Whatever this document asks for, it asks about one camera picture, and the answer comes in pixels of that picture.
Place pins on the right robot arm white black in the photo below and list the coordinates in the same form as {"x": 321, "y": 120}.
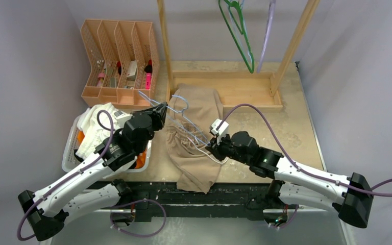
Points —
{"x": 298, "y": 184}

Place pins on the pink marker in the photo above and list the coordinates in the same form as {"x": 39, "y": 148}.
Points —
{"x": 148, "y": 80}

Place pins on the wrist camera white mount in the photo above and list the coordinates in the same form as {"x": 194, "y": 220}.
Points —
{"x": 120, "y": 117}
{"x": 219, "y": 130}

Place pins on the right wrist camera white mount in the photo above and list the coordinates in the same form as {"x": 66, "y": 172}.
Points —
{"x": 219, "y": 130}

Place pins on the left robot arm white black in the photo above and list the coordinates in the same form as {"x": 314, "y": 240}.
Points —
{"x": 48, "y": 210}

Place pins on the white plastic perforated basket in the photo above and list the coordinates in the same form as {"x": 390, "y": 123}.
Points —
{"x": 65, "y": 153}

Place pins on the beige shorts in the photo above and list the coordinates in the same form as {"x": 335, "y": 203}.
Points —
{"x": 198, "y": 170}

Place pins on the white small box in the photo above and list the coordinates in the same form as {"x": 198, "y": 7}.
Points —
{"x": 132, "y": 71}

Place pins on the lilac plastic hanger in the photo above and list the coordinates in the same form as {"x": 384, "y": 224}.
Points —
{"x": 271, "y": 10}

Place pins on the wooden clothes rack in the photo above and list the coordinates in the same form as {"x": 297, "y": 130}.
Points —
{"x": 237, "y": 87}

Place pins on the white shorts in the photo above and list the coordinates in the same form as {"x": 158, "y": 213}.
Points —
{"x": 92, "y": 129}

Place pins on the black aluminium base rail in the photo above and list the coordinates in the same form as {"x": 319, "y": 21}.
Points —
{"x": 224, "y": 200}

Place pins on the light blue hanger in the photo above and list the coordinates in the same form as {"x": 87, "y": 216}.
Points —
{"x": 236, "y": 16}

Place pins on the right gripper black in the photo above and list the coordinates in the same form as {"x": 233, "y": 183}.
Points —
{"x": 216, "y": 149}

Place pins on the orange shorts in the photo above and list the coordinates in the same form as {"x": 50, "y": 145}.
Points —
{"x": 77, "y": 138}

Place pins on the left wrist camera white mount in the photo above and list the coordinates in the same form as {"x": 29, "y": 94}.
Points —
{"x": 120, "y": 117}

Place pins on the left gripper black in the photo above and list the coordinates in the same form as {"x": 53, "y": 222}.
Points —
{"x": 157, "y": 113}

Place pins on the peach plastic file organizer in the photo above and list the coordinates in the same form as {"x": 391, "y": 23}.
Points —
{"x": 110, "y": 46}

